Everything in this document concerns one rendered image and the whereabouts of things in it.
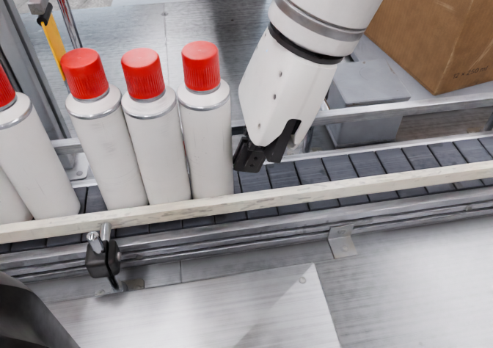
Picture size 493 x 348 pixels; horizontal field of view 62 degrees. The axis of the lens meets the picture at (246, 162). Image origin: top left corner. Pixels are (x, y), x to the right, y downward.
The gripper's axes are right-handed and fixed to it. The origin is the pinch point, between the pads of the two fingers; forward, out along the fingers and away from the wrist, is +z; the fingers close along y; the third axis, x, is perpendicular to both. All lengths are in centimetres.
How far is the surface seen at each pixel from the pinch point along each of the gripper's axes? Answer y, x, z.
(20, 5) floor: -257, -73, 126
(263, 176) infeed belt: -2.0, 4.1, 5.2
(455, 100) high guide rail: -3.3, 24.3, -10.8
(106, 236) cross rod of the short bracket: 6.1, -14.4, 8.7
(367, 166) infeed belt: -1.4, 17.4, 0.4
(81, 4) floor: -251, -35, 113
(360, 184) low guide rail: 4.2, 12.5, -1.5
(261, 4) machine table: -60, 17, 6
